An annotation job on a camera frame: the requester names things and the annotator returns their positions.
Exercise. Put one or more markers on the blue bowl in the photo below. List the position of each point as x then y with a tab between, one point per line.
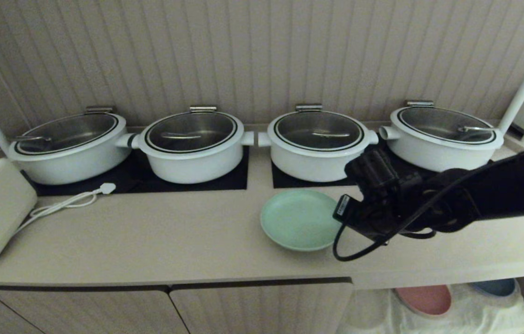
496	286

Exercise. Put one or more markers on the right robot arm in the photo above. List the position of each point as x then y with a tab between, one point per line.
512	185

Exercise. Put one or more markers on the white cooking pot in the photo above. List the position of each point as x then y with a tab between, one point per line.
192	162
438	153
308	162
76	155

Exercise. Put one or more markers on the black cooktop mat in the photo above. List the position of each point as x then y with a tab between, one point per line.
289	182
136	181

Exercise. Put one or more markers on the beige cabinet door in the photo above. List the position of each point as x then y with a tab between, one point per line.
262	308
104	313

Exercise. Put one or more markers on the pink bowl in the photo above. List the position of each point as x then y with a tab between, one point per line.
424	299

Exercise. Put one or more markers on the glass pot lid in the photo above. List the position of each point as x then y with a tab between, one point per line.
443	123
71	130
192	130
317	127

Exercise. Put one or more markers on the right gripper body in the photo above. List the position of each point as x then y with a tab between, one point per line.
373	218

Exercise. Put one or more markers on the light green plate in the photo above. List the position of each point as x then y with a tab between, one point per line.
296	220

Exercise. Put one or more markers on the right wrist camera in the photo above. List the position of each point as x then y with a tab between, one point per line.
373	174

